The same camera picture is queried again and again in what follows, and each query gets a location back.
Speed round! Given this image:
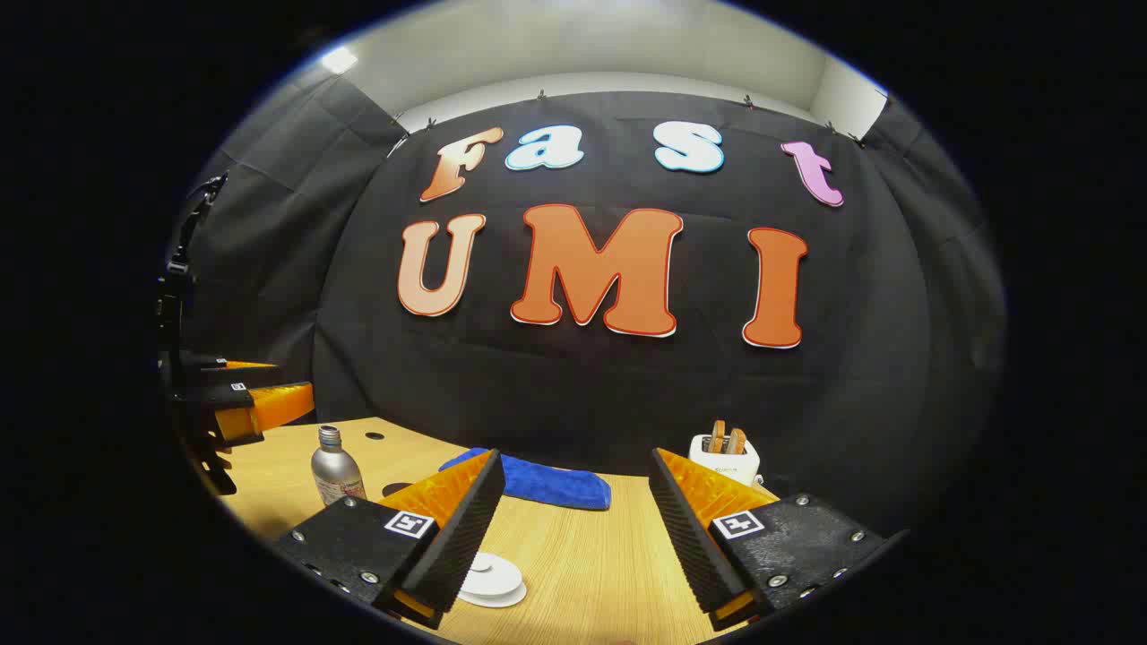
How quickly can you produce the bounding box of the white saucer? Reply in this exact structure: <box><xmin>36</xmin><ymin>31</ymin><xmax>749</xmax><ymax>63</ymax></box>
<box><xmin>457</xmin><ymin>582</ymin><xmax>529</xmax><ymax>610</ymax></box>

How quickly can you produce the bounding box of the white teacup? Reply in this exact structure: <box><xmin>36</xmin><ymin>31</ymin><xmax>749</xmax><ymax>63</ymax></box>
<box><xmin>460</xmin><ymin>555</ymin><xmax>526</xmax><ymax>599</ymax></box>

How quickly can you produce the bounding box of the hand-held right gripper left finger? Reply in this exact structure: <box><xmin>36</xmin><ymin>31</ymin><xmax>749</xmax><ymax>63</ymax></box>
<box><xmin>269</xmin><ymin>448</ymin><xmax>507</xmax><ymax>630</ymax></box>

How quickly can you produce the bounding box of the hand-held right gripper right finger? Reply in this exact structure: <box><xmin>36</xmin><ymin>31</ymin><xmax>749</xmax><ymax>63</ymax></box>
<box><xmin>649</xmin><ymin>446</ymin><xmax>908</xmax><ymax>632</ymax></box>

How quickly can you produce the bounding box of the black backdrop cloth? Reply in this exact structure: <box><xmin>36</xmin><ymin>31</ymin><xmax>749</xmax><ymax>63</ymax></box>
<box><xmin>184</xmin><ymin>76</ymin><xmax>1009</xmax><ymax>538</ymax></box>

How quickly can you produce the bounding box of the blue towel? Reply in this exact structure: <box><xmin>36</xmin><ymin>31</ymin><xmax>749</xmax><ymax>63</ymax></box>
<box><xmin>438</xmin><ymin>448</ymin><xmax>613</xmax><ymax>512</ymax></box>

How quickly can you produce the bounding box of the white toaster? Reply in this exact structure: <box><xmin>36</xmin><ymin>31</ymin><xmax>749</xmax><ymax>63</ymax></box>
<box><xmin>688</xmin><ymin>434</ymin><xmax>762</xmax><ymax>486</ymax></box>

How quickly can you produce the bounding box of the silver water bottle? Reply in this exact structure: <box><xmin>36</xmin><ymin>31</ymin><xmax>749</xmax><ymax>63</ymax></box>
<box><xmin>311</xmin><ymin>426</ymin><xmax>367</xmax><ymax>508</ymax></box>

